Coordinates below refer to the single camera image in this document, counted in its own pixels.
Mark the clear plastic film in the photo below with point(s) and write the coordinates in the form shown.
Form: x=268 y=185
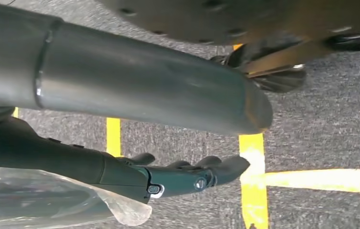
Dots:
x=40 y=202

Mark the silver robot leg shell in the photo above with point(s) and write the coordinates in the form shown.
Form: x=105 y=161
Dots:
x=135 y=79

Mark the yellow floor tape square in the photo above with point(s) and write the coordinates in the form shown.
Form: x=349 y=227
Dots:
x=254 y=189

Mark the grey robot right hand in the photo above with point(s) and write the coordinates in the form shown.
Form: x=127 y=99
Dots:
x=72 y=161

